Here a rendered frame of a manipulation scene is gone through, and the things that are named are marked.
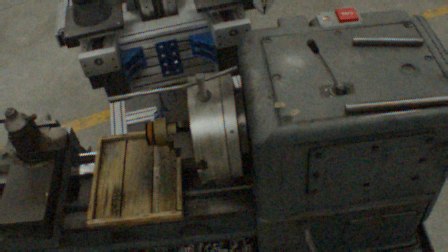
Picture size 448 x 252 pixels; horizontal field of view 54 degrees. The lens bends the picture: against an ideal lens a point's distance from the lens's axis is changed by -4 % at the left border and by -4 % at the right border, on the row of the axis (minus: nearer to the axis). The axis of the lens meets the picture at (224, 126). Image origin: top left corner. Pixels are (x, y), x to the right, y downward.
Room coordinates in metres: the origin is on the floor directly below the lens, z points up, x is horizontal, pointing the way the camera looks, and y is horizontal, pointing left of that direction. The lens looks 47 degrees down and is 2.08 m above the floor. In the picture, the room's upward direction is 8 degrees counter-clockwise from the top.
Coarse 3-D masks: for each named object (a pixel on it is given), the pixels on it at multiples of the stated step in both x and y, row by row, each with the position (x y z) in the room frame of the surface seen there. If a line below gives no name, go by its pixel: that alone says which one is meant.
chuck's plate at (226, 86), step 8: (224, 80) 0.95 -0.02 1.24; (224, 88) 0.91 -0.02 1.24; (232, 88) 0.91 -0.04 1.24; (224, 96) 0.89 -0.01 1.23; (232, 96) 0.88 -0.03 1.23; (224, 104) 0.87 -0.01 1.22; (232, 104) 0.86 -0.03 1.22; (224, 112) 0.85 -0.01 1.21; (232, 112) 0.84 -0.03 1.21; (224, 120) 0.83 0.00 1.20; (232, 120) 0.83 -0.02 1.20; (232, 128) 0.81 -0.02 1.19; (232, 136) 0.80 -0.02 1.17; (232, 144) 0.79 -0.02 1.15; (232, 152) 0.78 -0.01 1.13; (240, 152) 0.78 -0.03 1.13; (232, 160) 0.77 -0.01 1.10; (240, 160) 0.77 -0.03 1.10; (232, 168) 0.77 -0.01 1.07; (240, 168) 0.77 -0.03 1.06; (232, 176) 0.79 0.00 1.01; (240, 176) 0.79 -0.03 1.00
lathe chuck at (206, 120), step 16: (192, 80) 0.97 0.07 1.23; (192, 96) 0.90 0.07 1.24; (192, 112) 0.86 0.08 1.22; (208, 112) 0.85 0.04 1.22; (192, 128) 0.82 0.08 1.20; (208, 128) 0.82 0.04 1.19; (224, 128) 0.81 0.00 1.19; (208, 144) 0.79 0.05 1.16; (224, 144) 0.79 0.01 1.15; (208, 160) 0.77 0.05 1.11; (224, 160) 0.77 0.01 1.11; (208, 176) 0.78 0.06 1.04; (224, 176) 0.78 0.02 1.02
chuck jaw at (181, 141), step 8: (168, 136) 0.89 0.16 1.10; (176, 136) 0.89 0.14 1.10; (184, 136) 0.88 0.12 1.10; (168, 144) 0.87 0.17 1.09; (176, 144) 0.85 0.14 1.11; (184, 144) 0.85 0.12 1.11; (192, 144) 0.85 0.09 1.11; (176, 152) 0.84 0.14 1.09; (184, 152) 0.82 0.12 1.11; (192, 152) 0.81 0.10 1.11; (184, 160) 0.80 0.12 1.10; (192, 160) 0.80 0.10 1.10; (200, 160) 0.78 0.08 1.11; (200, 168) 0.78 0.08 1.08; (208, 168) 0.78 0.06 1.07
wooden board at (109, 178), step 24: (120, 144) 1.09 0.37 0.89; (144, 144) 1.07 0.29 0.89; (96, 168) 0.97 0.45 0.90; (120, 168) 0.98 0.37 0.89; (144, 168) 0.96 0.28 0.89; (168, 168) 0.95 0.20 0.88; (96, 192) 0.89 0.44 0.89; (120, 192) 0.88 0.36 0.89; (144, 192) 0.86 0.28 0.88; (168, 192) 0.85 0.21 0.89; (96, 216) 0.80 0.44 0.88; (120, 216) 0.79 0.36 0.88; (144, 216) 0.76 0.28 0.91; (168, 216) 0.75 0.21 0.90
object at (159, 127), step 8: (152, 120) 0.96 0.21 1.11; (160, 120) 0.94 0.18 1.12; (152, 128) 0.92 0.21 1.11; (160, 128) 0.91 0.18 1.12; (168, 128) 0.92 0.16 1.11; (176, 128) 0.92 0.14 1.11; (152, 136) 0.90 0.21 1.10; (160, 136) 0.90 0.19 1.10; (152, 144) 0.90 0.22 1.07; (160, 144) 0.89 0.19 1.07
